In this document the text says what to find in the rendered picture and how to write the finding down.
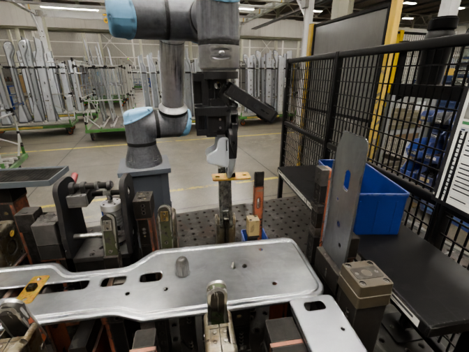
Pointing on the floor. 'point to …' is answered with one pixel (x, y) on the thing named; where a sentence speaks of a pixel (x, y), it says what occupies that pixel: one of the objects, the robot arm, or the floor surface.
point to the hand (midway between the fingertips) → (231, 170)
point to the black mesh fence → (399, 333)
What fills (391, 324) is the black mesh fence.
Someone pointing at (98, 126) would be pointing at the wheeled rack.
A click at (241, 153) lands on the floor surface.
